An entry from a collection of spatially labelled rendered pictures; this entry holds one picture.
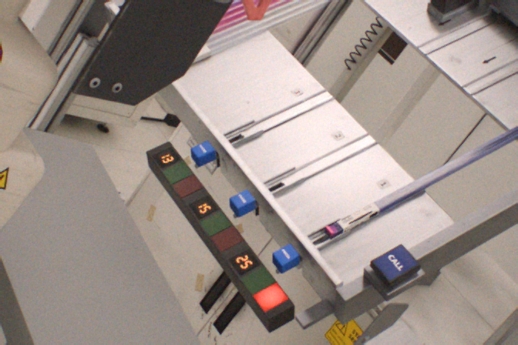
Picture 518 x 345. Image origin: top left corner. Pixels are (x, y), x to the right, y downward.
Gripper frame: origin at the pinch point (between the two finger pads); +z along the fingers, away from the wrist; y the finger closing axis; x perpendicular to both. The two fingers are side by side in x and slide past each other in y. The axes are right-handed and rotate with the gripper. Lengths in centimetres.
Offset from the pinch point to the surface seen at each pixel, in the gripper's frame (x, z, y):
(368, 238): -21.2, 33.9, 3.8
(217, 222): -3.5, 34.8, 14.5
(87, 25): 5, 21, 66
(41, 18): 9, 29, 100
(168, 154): 0.0, 30.0, 28.2
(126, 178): -21, 94, 154
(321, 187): -18.4, 30.6, 13.6
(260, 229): -22, 55, 45
